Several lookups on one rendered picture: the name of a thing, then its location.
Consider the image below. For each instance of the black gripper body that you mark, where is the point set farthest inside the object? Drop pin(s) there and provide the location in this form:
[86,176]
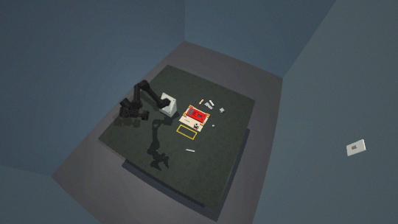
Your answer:
[133,113]

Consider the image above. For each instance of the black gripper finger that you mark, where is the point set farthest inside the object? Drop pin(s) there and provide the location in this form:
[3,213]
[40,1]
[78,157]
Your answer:
[125,113]
[144,115]

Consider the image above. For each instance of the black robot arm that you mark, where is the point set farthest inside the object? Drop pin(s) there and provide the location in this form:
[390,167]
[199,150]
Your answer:
[137,103]

